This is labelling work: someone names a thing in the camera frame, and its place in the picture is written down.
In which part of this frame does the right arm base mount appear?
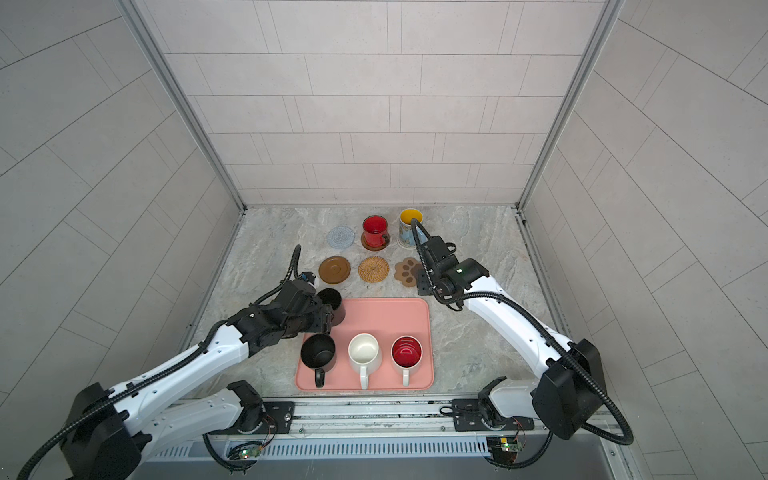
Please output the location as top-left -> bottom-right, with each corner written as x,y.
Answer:
439,376 -> 521,432

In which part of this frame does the dark wooden round coaster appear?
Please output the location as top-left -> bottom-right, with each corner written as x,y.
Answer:
318,256 -> 351,285

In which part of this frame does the metal corner profile right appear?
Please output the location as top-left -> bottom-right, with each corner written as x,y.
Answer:
517,0 -> 624,212

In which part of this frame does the pink tray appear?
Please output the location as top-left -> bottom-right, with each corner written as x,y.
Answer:
295,298 -> 435,395

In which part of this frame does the blue-grey woven round coaster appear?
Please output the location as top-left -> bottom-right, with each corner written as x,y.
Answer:
326,226 -> 355,250

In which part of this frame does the left circuit board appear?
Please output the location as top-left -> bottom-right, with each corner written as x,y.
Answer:
227,441 -> 265,461

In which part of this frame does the metal corner profile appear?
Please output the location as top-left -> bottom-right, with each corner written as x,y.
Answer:
115,0 -> 247,213
517,0 -> 624,212

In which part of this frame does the black mug red inside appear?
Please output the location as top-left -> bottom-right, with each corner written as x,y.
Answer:
362,215 -> 390,245

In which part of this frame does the white mug red inside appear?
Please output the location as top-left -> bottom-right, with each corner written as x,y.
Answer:
390,335 -> 423,388

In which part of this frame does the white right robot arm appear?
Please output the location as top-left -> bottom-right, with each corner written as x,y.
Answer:
417,236 -> 617,440

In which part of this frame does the circuit board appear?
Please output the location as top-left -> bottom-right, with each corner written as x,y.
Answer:
486,436 -> 523,457
227,441 -> 265,461

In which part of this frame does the black mug front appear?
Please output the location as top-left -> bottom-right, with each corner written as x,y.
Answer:
300,334 -> 337,389

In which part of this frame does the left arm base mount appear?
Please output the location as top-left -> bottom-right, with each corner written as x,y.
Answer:
210,380 -> 296,435

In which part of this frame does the right circuit board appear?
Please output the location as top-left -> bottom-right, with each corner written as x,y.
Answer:
486,436 -> 523,457

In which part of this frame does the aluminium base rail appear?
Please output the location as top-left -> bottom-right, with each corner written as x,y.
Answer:
116,392 -> 619,463

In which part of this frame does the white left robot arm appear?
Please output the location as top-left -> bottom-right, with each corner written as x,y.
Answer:
58,271 -> 331,479

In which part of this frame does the cork paw print coaster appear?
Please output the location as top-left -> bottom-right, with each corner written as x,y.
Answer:
394,257 -> 423,288

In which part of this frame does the metal corner profile left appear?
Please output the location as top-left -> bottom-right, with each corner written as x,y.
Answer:
115,0 -> 247,213

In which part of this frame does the blue mug yellow inside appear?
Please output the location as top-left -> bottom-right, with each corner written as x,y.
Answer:
398,208 -> 423,249

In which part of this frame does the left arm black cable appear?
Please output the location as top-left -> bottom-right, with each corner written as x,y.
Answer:
16,244 -> 303,480

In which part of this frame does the woven rattan round coaster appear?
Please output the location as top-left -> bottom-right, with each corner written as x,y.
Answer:
358,256 -> 390,283

